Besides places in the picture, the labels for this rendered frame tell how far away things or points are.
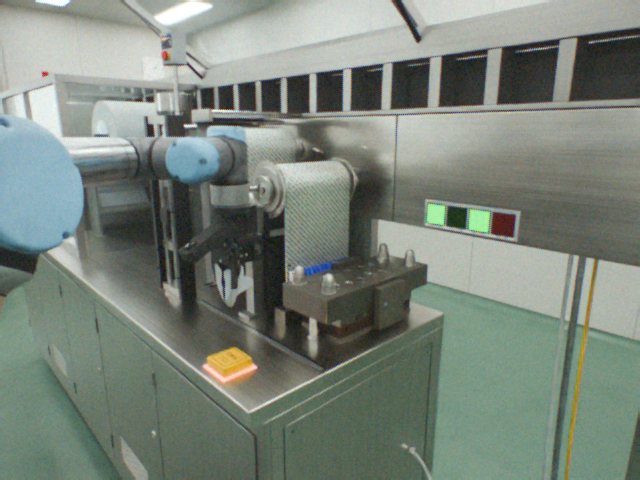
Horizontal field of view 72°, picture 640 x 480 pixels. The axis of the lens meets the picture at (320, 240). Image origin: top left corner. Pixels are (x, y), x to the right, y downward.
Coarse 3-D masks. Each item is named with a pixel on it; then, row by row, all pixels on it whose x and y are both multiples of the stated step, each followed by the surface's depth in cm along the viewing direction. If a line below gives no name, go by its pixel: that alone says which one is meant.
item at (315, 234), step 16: (304, 208) 115; (320, 208) 118; (336, 208) 123; (288, 224) 112; (304, 224) 116; (320, 224) 120; (336, 224) 124; (288, 240) 113; (304, 240) 117; (320, 240) 121; (336, 240) 125; (288, 256) 114; (304, 256) 118; (320, 256) 122; (336, 256) 126; (288, 272) 115
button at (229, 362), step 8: (224, 352) 96; (232, 352) 96; (240, 352) 96; (208, 360) 94; (216, 360) 93; (224, 360) 93; (232, 360) 93; (240, 360) 93; (248, 360) 93; (216, 368) 92; (224, 368) 90; (232, 368) 91; (240, 368) 92; (224, 376) 90
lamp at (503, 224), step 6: (498, 216) 102; (504, 216) 101; (510, 216) 100; (498, 222) 103; (504, 222) 102; (510, 222) 101; (492, 228) 104; (498, 228) 103; (504, 228) 102; (510, 228) 101; (504, 234) 102; (510, 234) 101
